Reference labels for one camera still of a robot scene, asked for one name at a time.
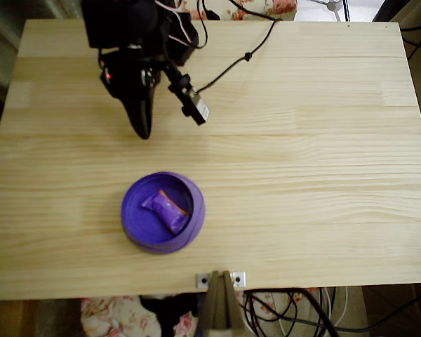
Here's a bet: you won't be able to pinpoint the purple plastic bowl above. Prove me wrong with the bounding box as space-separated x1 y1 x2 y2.
121 171 207 255

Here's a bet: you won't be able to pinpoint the brown camera stand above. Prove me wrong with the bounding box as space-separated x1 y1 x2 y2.
198 270 248 337

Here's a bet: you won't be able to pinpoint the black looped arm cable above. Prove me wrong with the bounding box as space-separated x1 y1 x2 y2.
192 0 211 49

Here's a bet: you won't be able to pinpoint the white stand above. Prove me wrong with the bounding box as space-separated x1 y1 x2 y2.
310 0 345 21

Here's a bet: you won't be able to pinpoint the thick black cable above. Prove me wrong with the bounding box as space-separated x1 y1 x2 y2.
247 287 341 337

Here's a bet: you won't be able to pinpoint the purple orange candy wrapper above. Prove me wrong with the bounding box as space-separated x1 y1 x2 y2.
140 190 191 235

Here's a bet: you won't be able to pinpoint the white cable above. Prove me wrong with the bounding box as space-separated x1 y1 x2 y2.
279 286 349 337

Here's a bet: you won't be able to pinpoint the silver metal bracket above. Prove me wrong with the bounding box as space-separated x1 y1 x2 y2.
195 271 247 289

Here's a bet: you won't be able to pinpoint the black wrist camera with label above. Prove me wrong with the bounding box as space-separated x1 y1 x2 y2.
163 65 211 126

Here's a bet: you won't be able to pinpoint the black cloth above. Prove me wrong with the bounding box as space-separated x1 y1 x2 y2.
139 293 199 337

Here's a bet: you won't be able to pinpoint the black camera cable with knot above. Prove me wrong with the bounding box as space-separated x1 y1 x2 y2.
195 0 281 93

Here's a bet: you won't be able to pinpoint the floral fabric cushion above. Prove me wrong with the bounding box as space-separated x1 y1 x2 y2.
175 0 298 22
80 287 323 337

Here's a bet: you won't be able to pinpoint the red white servo wires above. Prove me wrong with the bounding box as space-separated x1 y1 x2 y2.
156 0 199 47

